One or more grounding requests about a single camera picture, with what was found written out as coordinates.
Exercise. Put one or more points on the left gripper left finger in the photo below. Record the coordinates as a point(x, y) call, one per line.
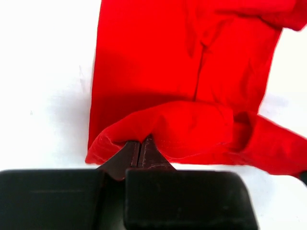
point(67, 199)

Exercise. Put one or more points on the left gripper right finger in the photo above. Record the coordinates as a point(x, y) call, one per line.
point(159, 197)

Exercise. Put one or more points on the red t shirt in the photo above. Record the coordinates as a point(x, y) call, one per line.
point(192, 74)

